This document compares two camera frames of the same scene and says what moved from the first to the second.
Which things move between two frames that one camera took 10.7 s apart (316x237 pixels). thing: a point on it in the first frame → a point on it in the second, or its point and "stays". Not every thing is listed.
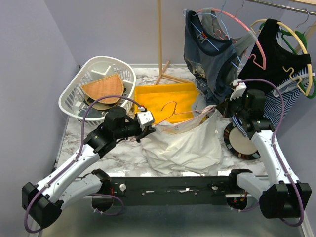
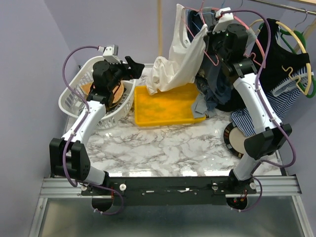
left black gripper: [148, 130] → [134, 73]
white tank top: [189, 145] → [184, 64]
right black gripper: [226, 105] → [210, 37]
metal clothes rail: [285, 6] stays
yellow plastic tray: [168, 103] stays
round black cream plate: [239, 144] stays
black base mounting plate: [171, 191] stays
